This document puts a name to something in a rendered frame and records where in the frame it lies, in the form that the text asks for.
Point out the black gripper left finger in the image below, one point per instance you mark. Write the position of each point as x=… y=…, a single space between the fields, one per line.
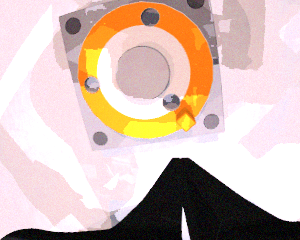
x=158 y=216

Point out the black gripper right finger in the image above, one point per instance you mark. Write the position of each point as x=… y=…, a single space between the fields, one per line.
x=214 y=211

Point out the yellow round plate with holes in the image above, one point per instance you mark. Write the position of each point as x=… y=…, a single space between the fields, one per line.
x=186 y=51

